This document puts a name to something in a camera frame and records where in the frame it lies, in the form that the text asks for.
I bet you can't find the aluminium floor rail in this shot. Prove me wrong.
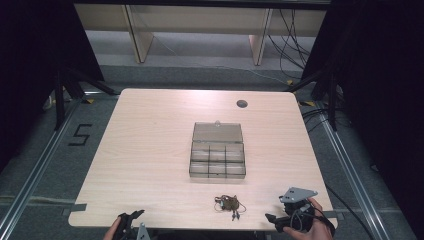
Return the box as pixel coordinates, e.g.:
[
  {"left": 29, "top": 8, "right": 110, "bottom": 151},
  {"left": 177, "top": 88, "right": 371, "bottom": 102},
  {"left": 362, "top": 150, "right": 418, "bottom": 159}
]
[
  {"left": 314, "top": 101, "right": 388, "bottom": 240},
  {"left": 0, "top": 89, "right": 101, "bottom": 234}
]

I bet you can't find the black metal stand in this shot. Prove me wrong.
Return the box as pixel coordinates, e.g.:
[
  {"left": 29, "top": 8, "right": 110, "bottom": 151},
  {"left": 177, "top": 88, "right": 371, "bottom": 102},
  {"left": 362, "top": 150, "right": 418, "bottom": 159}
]
[
  {"left": 284, "top": 68, "right": 339, "bottom": 132},
  {"left": 53, "top": 66, "right": 120, "bottom": 132}
]

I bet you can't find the clear plastic compartment box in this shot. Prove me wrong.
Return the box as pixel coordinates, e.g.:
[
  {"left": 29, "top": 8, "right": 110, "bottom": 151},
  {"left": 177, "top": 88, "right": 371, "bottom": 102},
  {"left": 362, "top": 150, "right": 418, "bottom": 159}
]
[{"left": 188, "top": 120, "right": 247, "bottom": 179}]

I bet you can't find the light wooden desk frame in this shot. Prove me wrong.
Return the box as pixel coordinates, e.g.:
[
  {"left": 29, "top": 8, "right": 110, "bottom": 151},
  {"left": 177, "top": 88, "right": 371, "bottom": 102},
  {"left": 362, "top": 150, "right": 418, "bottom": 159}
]
[{"left": 73, "top": 3, "right": 328, "bottom": 66}]

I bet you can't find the black floor cable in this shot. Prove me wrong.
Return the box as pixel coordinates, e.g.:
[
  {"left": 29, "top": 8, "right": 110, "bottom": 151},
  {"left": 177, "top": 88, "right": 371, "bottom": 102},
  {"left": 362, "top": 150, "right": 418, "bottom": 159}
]
[{"left": 324, "top": 183, "right": 376, "bottom": 240}]

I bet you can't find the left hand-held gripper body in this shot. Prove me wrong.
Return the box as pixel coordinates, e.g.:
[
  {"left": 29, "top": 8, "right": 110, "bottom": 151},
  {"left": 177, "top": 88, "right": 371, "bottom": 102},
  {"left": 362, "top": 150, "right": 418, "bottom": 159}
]
[{"left": 115, "top": 213, "right": 150, "bottom": 240}]

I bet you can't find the black curtain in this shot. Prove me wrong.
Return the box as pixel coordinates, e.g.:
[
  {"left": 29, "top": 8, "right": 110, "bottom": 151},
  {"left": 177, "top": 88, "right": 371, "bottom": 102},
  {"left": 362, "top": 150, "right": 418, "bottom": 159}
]
[
  {"left": 0, "top": 0, "right": 105, "bottom": 174},
  {"left": 301, "top": 0, "right": 424, "bottom": 234}
]

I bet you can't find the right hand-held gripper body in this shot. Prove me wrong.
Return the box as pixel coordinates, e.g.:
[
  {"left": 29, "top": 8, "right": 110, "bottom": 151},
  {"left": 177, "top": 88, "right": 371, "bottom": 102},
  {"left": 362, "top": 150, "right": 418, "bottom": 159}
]
[{"left": 278, "top": 186, "right": 319, "bottom": 233}]

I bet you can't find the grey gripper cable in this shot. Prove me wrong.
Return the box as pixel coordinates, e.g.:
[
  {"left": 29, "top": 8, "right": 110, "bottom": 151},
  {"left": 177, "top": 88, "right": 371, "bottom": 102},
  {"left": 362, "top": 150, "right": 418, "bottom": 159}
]
[{"left": 289, "top": 203, "right": 312, "bottom": 232}]

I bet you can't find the person's left hand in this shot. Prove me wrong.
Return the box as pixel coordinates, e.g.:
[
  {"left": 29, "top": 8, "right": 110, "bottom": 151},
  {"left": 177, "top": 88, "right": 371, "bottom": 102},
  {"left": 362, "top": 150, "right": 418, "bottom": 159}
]
[{"left": 102, "top": 216, "right": 122, "bottom": 240}]

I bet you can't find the person's right hand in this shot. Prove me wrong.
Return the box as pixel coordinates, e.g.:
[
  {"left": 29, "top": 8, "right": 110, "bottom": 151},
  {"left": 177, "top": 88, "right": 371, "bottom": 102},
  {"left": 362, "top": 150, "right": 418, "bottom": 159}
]
[{"left": 283, "top": 197, "right": 335, "bottom": 240}]

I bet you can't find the black tape floor mark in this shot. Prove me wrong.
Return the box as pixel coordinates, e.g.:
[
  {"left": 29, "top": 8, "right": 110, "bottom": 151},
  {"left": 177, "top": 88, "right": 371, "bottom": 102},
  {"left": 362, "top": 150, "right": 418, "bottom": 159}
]
[{"left": 67, "top": 123, "right": 93, "bottom": 147}]

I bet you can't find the grey tape strip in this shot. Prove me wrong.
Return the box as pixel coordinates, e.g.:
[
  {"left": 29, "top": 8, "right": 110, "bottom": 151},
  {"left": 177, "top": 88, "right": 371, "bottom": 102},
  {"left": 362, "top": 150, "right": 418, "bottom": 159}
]
[{"left": 61, "top": 202, "right": 88, "bottom": 216}]

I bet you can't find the bundle of black cables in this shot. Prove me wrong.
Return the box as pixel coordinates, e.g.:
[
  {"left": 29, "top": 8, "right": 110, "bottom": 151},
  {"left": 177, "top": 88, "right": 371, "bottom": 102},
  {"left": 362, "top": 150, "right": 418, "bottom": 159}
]
[{"left": 267, "top": 9, "right": 313, "bottom": 80}]

